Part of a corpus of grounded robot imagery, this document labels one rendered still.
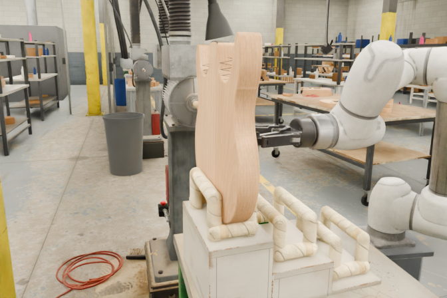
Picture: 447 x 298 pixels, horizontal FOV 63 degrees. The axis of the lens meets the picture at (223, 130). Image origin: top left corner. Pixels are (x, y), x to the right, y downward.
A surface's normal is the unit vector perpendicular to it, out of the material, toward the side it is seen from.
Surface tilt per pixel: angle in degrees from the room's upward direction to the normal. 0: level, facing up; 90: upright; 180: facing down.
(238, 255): 90
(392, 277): 0
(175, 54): 90
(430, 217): 98
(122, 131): 93
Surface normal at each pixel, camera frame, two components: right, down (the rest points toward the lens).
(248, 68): 0.30, 0.37
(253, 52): 0.31, 0.12
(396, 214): -0.59, 0.15
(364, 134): 0.29, 0.57
